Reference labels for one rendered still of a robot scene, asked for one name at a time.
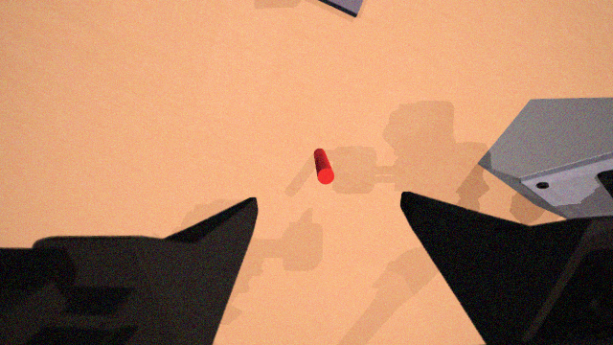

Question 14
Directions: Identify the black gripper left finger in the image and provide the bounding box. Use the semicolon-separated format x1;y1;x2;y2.
32;197;259;345

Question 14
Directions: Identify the red peg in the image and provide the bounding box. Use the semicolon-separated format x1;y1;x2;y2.
314;149;334;184

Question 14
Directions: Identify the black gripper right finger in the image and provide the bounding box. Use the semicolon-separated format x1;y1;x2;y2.
400;192;613;344

